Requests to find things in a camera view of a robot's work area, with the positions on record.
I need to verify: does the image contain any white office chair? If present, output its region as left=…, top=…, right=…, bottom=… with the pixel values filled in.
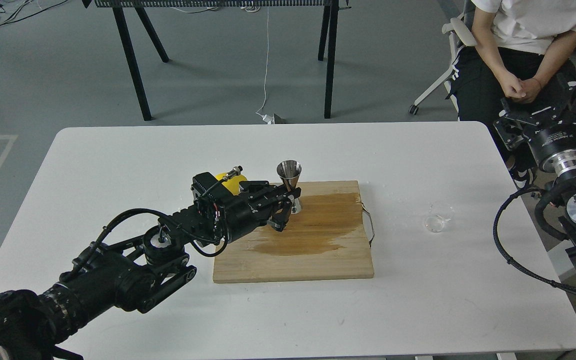
left=408, top=0, right=477, bottom=116

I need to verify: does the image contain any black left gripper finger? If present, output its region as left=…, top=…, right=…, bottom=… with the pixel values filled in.
left=267, top=199, right=293, bottom=232
left=240, top=183, right=302, bottom=210

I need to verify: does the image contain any yellow lemon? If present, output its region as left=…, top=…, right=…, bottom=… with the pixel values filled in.
left=222, top=173, right=248, bottom=196

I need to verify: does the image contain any wooden cutting board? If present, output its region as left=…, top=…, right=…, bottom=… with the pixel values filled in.
left=212, top=180, right=375, bottom=284

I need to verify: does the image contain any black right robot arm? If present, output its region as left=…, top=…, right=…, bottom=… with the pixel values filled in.
left=493, top=73, right=576, bottom=295

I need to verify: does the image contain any black metal frame table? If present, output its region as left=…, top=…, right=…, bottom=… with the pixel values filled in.
left=80, top=0, right=351, bottom=122

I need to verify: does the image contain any steel double jigger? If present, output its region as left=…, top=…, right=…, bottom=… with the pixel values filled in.
left=276, top=159, right=302, bottom=214

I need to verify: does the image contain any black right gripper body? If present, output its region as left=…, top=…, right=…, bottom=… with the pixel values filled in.
left=524, top=120, right=576, bottom=174

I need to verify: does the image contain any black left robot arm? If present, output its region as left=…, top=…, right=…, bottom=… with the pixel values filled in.
left=0, top=167, right=301, bottom=360

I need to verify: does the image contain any small clear glass cup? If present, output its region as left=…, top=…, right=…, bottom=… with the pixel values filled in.
left=422, top=201, right=455, bottom=233

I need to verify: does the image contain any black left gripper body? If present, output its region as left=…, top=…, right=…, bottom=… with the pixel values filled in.
left=190, top=172, right=272, bottom=246

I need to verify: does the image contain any seated person white shirt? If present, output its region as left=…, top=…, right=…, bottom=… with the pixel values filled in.
left=450, top=0, right=576, bottom=188

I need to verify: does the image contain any white hanging cable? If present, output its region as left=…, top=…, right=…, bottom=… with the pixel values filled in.
left=255, top=6, right=286, bottom=125

